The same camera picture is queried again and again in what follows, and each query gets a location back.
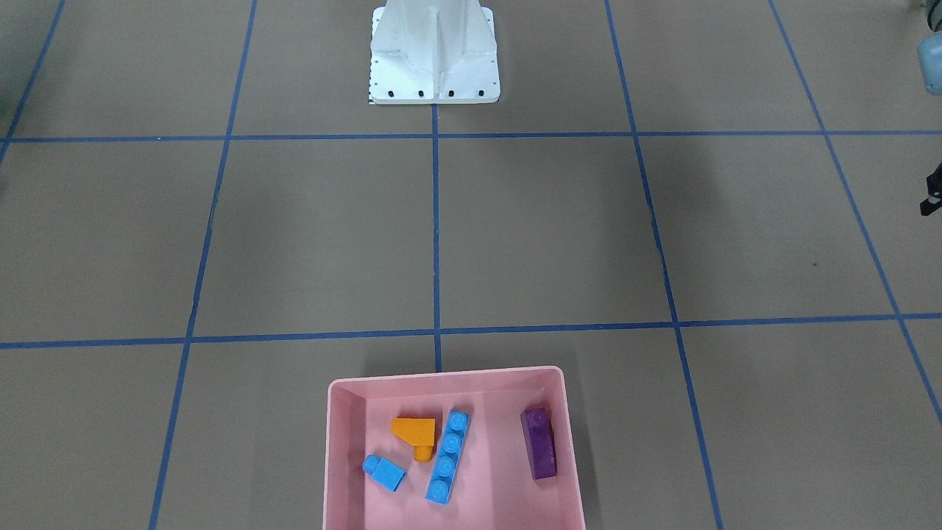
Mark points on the orange toy block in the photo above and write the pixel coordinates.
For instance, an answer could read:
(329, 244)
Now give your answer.
(418, 433)

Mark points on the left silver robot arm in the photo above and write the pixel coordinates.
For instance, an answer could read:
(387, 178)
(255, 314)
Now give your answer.
(929, 56)

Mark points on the pink plastic box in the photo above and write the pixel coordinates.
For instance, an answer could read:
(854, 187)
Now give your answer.
(476, 449)

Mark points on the small blue toy block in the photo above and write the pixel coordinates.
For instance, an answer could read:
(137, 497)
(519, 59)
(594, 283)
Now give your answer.
(383, 472)

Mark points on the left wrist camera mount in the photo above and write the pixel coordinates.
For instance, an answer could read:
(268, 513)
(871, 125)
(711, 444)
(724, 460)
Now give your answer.
(933, 201)

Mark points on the purple toy block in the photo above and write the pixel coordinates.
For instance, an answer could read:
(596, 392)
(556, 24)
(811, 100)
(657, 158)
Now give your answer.
(539, 442)

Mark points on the long blue toy block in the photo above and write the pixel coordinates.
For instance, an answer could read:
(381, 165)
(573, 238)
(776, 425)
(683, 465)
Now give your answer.
(448, 458)

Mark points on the blue tape line crosswise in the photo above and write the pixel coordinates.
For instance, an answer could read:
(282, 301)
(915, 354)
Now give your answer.
(510, 329)

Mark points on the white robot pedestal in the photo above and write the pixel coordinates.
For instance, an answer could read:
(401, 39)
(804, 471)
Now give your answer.
(433, 53)

